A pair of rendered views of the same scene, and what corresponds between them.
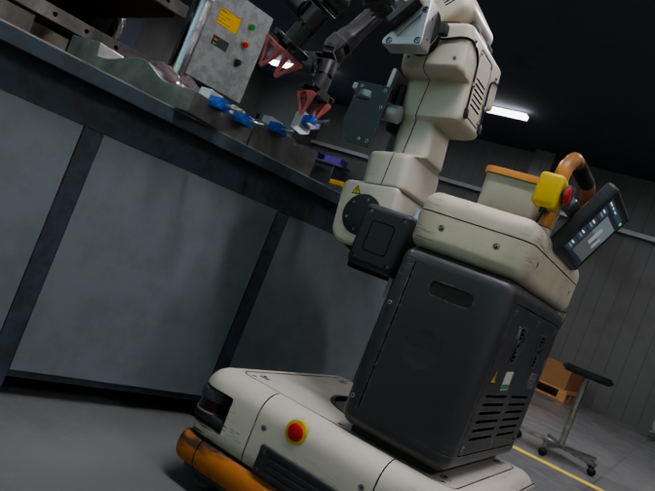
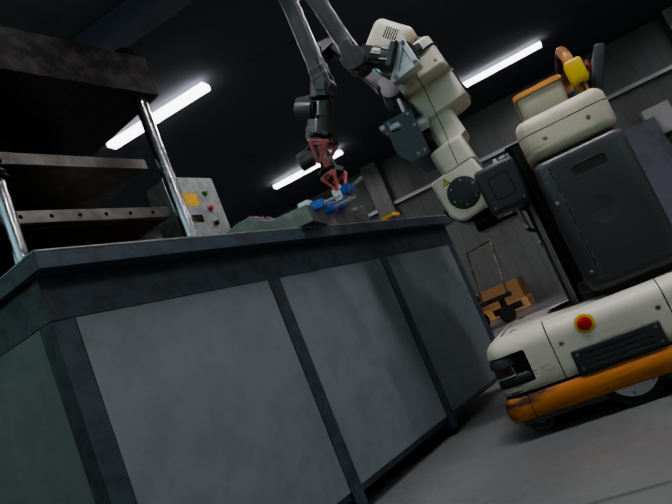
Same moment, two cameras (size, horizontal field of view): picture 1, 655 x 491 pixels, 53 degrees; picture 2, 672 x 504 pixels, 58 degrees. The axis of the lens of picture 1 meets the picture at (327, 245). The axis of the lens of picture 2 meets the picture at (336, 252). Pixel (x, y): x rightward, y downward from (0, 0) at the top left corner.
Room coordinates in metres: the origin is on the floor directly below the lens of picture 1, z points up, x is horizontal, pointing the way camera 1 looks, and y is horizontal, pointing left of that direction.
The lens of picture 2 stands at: (-0.12, 0.79, 0.41)
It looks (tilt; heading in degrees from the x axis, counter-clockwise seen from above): 9 degrees up; 347
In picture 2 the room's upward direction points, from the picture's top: 23 degrees counter-clockwise
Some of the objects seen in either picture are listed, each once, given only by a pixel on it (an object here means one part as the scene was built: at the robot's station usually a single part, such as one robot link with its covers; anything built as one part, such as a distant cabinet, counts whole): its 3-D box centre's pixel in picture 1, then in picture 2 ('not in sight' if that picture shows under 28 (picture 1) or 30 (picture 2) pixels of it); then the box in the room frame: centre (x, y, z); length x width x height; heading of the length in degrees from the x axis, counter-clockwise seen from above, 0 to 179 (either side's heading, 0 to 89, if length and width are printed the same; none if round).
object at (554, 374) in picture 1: (531, 367); (490, 304); (8.64, -3.11, 0.22); 1.21 x 0.83 x 0.44; 59
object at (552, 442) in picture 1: (568, 411); not in sight; (3.87, -1.69, 0.27); 0.51 x 0.49 x 0.54; 156
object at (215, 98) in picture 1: (222, 105); (321, 203); (1.64, 0.38, 0.85); 0.13 x 0.05 x 0.05; 62
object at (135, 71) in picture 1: (159, 90); (254, 240); (1.81, 0.60, 0.85); 0.50 x 0.26 x 0.11; 62
